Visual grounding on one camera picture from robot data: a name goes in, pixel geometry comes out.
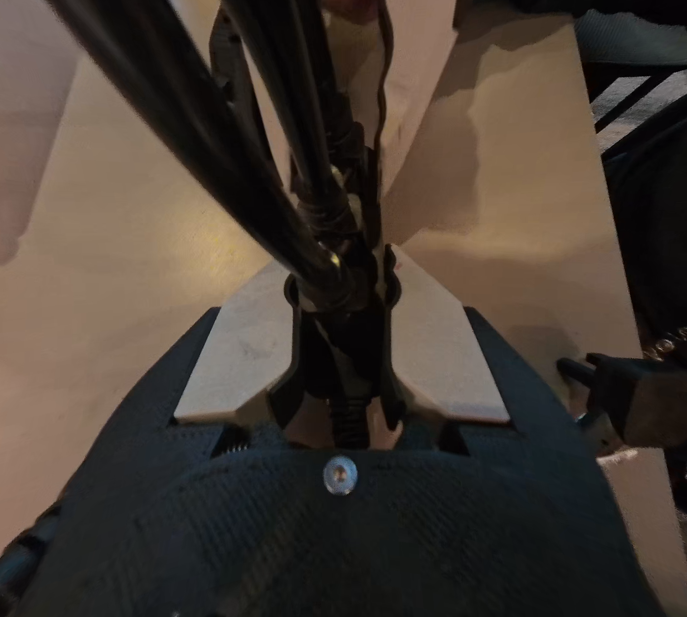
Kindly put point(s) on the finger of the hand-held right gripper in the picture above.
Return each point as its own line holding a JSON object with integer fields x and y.
{"x": 221, "y": 45}
{"x": 418, "y": 10}

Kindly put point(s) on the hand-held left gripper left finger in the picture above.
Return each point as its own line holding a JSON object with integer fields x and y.
{"x": 241, "y": 348}

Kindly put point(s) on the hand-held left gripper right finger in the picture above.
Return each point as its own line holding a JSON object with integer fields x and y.
{"x": 440, "y": 354}

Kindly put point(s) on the black power strip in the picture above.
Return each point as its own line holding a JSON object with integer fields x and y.
{"x": 365, "y": 354}

